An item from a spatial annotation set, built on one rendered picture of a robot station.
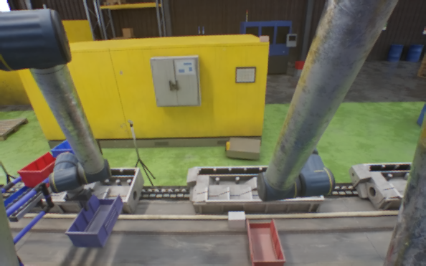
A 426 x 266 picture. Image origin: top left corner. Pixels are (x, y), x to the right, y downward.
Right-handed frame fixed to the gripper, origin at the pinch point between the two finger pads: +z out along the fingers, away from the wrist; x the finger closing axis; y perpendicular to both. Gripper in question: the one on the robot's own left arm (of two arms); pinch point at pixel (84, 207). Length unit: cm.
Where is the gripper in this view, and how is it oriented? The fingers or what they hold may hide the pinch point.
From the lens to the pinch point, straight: 164.4
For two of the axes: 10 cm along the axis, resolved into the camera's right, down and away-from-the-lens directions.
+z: 0.3, 8.9, 4.6
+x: -10.0, 0.2, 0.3
